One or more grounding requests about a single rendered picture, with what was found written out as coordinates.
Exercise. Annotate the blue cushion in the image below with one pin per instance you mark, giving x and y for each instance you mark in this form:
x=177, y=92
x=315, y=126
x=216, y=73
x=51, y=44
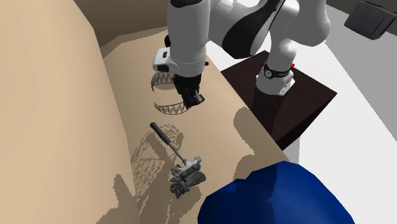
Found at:
x=273, y=198

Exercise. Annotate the dark brown robot stand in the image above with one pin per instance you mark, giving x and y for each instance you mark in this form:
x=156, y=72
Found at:
x=310, y=102

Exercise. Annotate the dark grey box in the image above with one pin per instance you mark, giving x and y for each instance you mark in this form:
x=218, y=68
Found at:
x=369, y=20

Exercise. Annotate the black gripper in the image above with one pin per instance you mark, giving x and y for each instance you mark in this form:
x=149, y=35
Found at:
x=187, y=83

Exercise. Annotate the beige sofa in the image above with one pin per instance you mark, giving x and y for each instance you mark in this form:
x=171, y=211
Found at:
x=46, y=108

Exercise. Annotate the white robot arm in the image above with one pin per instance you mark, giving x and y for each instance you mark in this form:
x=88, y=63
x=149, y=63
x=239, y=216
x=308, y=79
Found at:
x=186, y=31

